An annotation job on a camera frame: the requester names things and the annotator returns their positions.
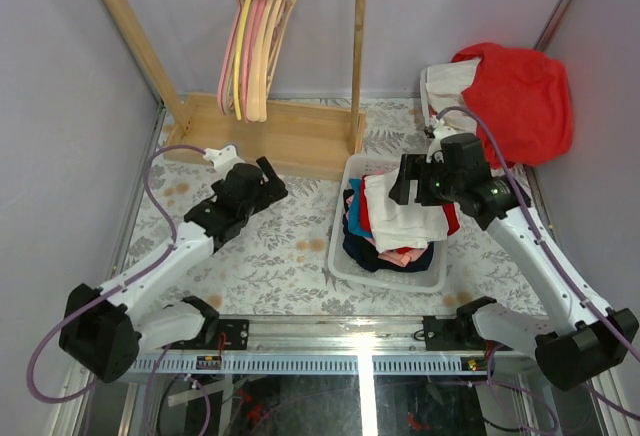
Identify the peach plastic hanger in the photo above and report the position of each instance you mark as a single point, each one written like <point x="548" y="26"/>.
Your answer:
<point x="266" y="49"/>

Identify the white t shirt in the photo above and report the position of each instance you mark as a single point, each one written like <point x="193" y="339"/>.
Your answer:
<point x="395" y="226"/>

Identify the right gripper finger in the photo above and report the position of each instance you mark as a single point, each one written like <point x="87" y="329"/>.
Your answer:
<point x="405" y="191"/>
<point x="411" y="166"/>

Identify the floral table cloth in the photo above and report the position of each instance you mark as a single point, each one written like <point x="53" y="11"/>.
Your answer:
<point x="278" y="264"/>

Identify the yellow plastic hanger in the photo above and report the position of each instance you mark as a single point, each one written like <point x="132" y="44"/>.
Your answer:
<point x="238" y="58"/>

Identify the pink plastic hanger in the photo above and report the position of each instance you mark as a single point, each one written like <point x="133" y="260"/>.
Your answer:
<point x="225" y="99"/>

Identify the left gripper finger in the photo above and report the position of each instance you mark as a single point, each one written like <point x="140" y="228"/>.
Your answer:
<point x="266" y="167"/>
<point x="270" y="191"/>

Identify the pile of folded clothes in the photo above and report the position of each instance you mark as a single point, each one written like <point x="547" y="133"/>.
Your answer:
<point x="360" y="246"/>

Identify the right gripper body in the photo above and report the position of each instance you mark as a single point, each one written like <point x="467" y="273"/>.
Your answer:
<point x="449" y="184"/>

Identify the aluminium rail frame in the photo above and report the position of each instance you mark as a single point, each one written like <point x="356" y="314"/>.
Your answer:
<point x="309" y="345"/>

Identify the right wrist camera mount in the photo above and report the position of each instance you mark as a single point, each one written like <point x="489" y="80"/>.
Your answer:
<point x="436" y="131"/>

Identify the white front laundry basket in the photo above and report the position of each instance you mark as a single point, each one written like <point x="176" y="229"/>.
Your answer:
<point x="342" y="266"/>

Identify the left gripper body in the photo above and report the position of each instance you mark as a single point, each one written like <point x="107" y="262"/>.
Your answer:
<point x="245" y="214"/>

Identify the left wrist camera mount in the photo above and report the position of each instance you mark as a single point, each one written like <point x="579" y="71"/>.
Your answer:
<point x="224" y="159"/>

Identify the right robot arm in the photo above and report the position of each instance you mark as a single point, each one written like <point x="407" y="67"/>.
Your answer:
<point x="583" y="336"/>

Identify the wooden clothes rack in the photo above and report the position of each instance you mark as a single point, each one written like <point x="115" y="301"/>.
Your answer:
<point x="306" y="140"/>

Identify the red t shirt on basket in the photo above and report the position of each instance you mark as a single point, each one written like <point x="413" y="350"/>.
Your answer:
<point x="523" y="97"/>

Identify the white back laundry basket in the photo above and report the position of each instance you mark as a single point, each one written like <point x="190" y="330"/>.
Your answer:
<point x="442" y="85"/>

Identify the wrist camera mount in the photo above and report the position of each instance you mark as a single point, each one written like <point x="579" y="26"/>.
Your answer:
<point x="436" y="131"/>
<point x="224" y="159"/>

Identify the white laundry basket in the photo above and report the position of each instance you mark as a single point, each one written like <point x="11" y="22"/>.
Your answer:
<point x="342" y="266"/>
<point x="442" y="85"/>

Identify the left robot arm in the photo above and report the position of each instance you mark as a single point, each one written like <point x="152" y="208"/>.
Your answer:
<point x="110" y="326"/>

